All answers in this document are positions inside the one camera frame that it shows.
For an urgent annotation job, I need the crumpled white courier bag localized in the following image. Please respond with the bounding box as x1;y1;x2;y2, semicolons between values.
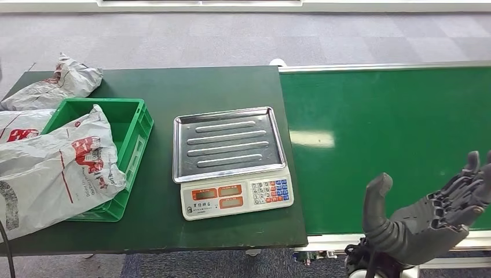
0;53;104;112

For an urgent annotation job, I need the steel scale tray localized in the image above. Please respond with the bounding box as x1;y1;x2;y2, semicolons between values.
172;107;288;184

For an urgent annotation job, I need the flat white red-logo courier bag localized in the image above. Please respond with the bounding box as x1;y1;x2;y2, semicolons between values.
0;109;57;145

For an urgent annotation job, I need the green plastic crate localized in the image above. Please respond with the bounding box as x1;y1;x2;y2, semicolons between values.
40;97;155;224

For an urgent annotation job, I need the black cable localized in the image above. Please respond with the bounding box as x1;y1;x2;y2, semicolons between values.
0;220;17;278

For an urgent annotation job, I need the green conveyor belt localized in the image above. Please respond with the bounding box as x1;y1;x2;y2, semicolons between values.
279;65;491;236

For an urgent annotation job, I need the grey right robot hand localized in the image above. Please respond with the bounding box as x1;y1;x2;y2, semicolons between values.
362;150;491;266

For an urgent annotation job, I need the large white red-printed courier bag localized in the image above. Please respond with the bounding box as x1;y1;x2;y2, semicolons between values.
0;104;127;242

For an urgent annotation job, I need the white wall ledge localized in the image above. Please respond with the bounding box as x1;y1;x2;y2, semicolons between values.
0;0;491;13

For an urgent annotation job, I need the white electronic scale body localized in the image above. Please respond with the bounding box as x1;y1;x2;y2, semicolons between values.
180;167;295;222

